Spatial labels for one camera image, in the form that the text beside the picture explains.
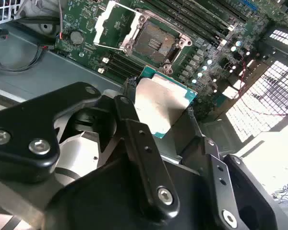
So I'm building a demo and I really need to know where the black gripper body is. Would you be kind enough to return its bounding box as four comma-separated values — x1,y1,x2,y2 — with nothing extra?
45,158,218,230

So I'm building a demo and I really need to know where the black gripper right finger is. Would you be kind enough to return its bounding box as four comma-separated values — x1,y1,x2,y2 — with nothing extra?
179,107,279,230

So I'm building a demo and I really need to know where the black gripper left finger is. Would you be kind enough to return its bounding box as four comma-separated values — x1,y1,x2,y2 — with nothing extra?
0,77,180,221

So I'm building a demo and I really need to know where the silver-topped CPU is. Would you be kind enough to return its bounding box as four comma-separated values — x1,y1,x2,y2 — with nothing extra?
133,65,199,139

